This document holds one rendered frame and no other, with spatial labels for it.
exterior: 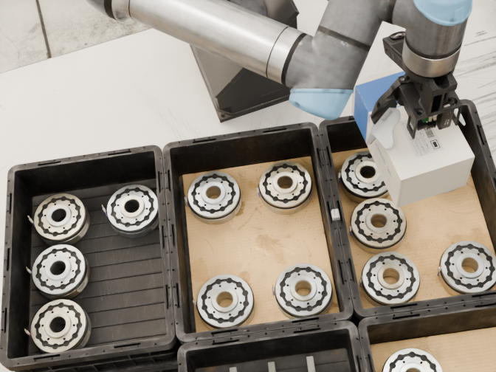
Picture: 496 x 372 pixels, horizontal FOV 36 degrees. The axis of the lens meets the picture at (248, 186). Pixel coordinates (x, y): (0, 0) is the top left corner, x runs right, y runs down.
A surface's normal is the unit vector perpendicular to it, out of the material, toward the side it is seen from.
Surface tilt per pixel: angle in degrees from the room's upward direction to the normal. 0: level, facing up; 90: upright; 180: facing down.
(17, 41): 0
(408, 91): 1
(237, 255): 0
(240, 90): 90
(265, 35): 12
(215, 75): 44
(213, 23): 32
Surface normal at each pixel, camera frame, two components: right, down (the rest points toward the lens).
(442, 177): 0.29, 0.82
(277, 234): -0.09, -0.49
